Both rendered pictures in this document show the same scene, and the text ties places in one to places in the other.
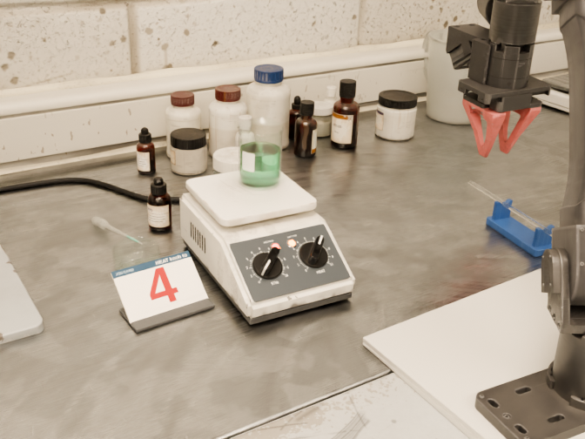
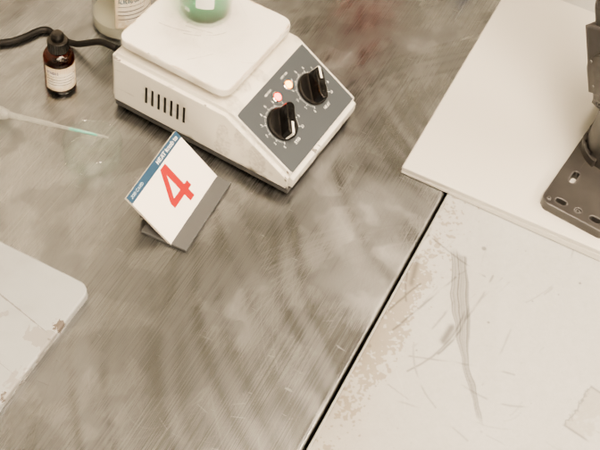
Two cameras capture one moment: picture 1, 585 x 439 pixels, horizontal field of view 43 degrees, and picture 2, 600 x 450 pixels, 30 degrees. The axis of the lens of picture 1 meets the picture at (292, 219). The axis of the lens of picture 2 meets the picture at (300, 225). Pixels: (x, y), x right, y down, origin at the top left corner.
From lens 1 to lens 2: 58 cm
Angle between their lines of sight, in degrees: 38
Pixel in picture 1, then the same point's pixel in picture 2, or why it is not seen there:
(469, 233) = not seen: outside the picture
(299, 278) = (314, 123)
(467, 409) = (538, 213)
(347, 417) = (447, 262)
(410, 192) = not seen: outside the picture
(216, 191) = (172, 44)
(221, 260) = (227, 133)
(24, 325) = (73, 298)
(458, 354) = (494, 153)
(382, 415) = (471, 246)
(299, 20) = not seen: outside the picture
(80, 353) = (155, 303)
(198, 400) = (313, 304)
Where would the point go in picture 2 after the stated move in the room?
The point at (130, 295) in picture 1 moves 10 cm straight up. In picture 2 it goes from (155, 214) to (157, 137)
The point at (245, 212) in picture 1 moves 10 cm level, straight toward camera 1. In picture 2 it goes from (236, 68) to (298, 141)
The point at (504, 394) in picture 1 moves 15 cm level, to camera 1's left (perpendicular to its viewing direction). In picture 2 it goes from (562, 187) to (433, 242)
